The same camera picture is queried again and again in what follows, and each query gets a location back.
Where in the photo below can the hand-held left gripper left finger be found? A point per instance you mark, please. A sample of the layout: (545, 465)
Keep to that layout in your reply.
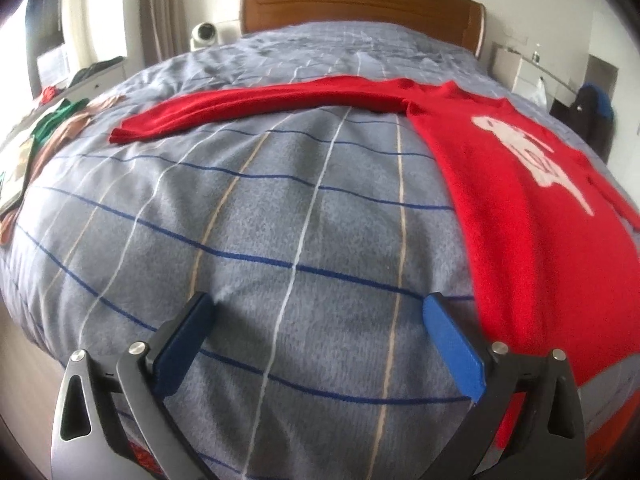
(185, 340)

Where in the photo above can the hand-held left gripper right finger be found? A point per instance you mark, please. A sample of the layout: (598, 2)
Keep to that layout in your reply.
(452, 345)

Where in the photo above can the red sweater with white figure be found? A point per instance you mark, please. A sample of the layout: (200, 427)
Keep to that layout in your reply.
(525, 235)

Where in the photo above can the dark clothes pile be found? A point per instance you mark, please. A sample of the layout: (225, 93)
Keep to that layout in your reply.
(95, 70)

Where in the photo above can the grey plaid blanket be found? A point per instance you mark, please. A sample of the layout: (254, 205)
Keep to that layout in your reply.
(280, 210)

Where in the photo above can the green garment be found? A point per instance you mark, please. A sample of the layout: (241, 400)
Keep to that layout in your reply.
(55, 117)

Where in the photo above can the black and blue backpack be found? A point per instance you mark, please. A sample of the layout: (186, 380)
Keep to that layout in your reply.
(592, 120)

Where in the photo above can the white plastic bag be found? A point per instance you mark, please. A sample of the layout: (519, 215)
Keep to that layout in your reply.
(539, 92)

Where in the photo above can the small red item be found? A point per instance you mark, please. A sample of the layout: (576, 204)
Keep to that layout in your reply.
(49, 94)

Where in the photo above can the white nightstand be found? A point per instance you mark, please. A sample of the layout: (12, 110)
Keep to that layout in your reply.
(525, 67)

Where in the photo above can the white round device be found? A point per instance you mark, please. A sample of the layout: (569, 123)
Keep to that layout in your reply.
(204, 32)

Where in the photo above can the beige curtain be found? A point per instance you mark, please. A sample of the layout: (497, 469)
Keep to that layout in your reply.
(152, 10)

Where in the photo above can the window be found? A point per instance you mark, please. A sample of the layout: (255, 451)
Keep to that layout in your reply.
(47, 35)

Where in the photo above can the wooden headboard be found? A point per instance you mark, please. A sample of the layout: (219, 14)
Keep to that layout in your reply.
(360, 5)

